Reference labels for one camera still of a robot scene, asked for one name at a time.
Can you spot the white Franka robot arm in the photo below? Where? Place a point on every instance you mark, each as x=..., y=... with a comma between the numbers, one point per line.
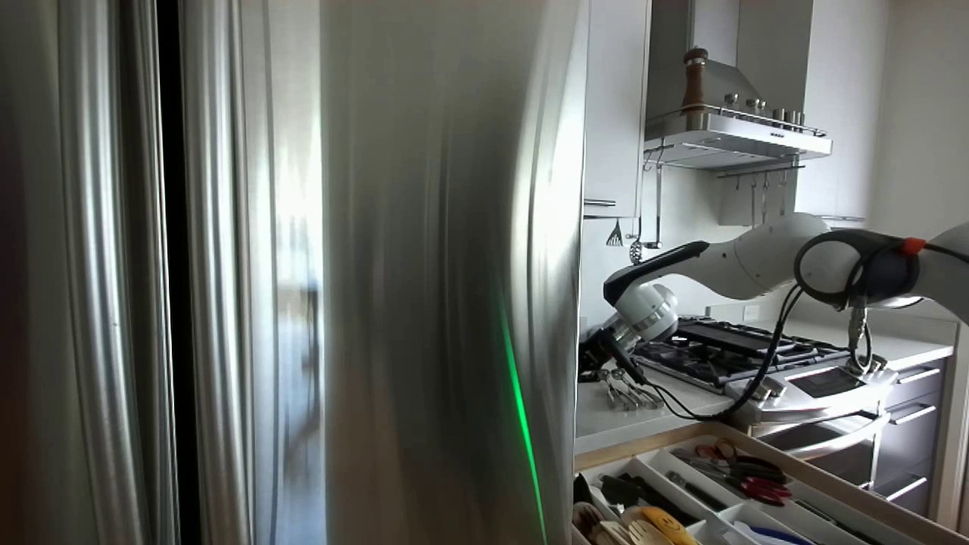
x=757, y=261

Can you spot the stainless steel refrigerator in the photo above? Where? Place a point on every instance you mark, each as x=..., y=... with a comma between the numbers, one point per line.
x=305, y=275

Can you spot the black cast iron grate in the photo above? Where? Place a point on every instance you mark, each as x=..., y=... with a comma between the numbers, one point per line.
x=728, y=349

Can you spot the white upper cabinet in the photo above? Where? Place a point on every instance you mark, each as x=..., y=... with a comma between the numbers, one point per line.
x=617, y=101

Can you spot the stainless steel gas range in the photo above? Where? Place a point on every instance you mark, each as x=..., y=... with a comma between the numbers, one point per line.
x=866, y=443

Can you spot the black stove griddle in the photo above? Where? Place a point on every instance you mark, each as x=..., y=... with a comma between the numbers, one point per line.
x=834, y=383

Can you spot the metal measuring spoons set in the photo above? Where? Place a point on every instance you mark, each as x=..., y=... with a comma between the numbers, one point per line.
x=627, y=390

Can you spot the stainless range hood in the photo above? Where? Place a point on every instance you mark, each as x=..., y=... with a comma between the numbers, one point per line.
x=728, y=91

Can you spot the white drawer organizer tray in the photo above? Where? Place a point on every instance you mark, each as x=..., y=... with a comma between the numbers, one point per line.
x=697, y=472

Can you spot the brown wooden pepper grinder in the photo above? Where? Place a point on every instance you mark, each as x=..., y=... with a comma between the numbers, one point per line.
x=696, y=79

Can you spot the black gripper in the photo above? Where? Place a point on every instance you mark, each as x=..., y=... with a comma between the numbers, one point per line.
x=624, y=346

